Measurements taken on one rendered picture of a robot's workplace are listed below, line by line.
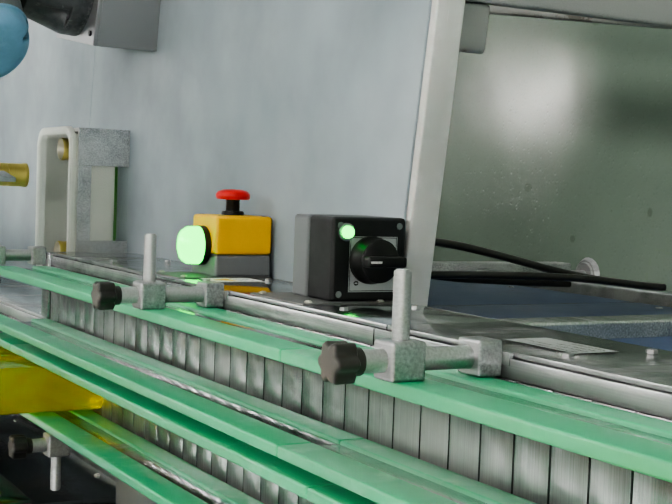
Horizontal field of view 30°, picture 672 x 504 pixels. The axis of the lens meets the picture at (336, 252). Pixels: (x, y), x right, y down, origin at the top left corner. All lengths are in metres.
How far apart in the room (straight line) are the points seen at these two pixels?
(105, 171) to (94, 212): 0.06
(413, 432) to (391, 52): 0.43
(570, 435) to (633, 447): 0.04
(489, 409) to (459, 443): 0.18
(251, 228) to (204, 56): 0.31
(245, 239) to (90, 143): 0.51
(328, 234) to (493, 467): 0.36
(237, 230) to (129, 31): 0.47
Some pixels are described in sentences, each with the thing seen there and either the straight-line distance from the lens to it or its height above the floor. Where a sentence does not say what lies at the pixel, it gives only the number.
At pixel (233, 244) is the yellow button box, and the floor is 0.80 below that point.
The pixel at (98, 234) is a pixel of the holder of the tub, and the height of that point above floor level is 0.79.
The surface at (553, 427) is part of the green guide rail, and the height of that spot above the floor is 0.96.
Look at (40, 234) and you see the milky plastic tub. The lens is 2.03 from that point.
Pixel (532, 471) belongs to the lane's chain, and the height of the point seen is 0.88.
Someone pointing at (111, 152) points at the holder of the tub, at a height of 0.78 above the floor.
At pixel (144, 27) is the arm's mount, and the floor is 0.77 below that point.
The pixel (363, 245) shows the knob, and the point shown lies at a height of 0.81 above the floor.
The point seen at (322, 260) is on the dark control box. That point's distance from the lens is 1.17.
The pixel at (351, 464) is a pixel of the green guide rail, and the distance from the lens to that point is 0.92.
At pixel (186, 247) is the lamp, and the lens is 1.42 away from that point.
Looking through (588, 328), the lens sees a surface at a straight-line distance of 1.14.
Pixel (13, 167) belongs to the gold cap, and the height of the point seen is 0.91.
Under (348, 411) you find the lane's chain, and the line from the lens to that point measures 1.04.
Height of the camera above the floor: 1.40
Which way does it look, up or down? 29 degrees down
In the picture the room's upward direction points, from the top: 90 degrees counter-clockwise
